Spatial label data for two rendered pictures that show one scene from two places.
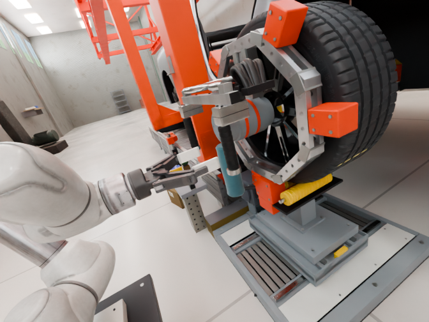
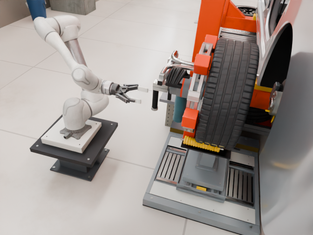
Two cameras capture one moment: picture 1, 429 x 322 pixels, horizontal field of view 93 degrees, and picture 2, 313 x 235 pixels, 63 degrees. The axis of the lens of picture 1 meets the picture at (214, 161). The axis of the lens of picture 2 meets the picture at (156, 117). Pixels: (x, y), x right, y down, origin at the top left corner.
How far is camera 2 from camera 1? 1.16 m
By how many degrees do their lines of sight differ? 33
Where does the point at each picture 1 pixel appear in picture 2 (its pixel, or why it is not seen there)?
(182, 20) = not seen: outside the picture
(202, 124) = not seen: hidden behind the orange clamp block
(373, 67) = (224, 111)
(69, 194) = (89, 85)
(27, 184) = (81, 81)
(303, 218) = (202, 160)
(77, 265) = (91, 98)
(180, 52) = (204, 15)
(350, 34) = (225, 89)
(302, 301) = (164, 188)
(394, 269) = (216, 217)
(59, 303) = (80, 107)
